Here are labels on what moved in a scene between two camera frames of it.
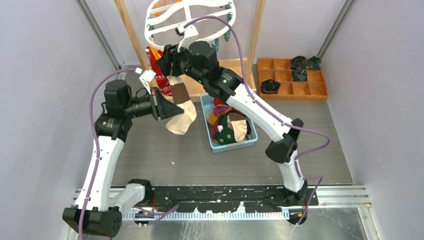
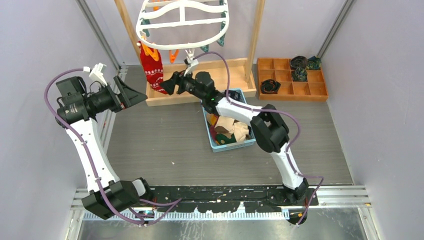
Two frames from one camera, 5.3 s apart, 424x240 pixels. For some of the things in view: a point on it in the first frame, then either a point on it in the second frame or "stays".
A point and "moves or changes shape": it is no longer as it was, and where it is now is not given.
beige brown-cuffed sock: [237, 122] stays
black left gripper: [162, 108] to [127, 97]
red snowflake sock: [162, 83] moves or changes shape
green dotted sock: [226, 136] stays
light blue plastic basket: [206, 102] stays
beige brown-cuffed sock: [179, 126] to [224, 126]
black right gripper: [171, 55] to [176, 79]
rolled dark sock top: [298, 62] stays
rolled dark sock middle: [299, 74] stays
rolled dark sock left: [270, 86] stays
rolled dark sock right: [313, 63] stays
